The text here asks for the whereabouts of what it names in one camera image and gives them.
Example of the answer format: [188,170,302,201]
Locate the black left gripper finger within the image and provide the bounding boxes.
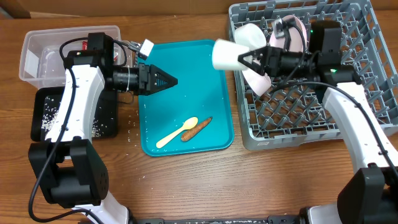
[150,65,178,82]
[150,79,178,93]

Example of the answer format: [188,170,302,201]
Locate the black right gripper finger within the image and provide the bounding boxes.
[238,55,267,75]
[238,46,267,60]

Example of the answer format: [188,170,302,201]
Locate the pink bowl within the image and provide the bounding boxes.
[242,68,272,96]

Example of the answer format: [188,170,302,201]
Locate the pink round plate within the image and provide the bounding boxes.
[269,15,307,52]

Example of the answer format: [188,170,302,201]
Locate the cream white cup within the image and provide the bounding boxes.
[211,39,249,71]

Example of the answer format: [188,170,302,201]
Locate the brown carrot-like food scrap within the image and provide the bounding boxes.
[181,117,213,142]

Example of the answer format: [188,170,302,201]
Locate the cream white bowl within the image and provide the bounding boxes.
[234,23,267,50]

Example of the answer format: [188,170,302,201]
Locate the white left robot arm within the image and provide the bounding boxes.
[28,32,178,223]

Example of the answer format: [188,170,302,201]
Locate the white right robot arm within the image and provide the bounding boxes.
[234,17,397,223]

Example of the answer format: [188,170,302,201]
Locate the grey dishwasher rack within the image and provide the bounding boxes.
[229,0,397,151]

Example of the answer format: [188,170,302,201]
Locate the clear plastic waste bin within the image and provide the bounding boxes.
[19,26,122,89]

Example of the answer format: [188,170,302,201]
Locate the teal serving tray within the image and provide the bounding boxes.
[138,40,234,157]

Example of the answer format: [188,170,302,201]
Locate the yellow plastic spoon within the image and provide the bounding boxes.
[155,117,198,149]

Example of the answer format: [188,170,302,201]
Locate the pile of white rice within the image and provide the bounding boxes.
[40,95,104,140]

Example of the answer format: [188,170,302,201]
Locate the black plastic tray bin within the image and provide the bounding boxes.
[30,86,118,142]

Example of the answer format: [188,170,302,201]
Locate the black rail at table edge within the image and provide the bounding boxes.
[128,215,309,224]

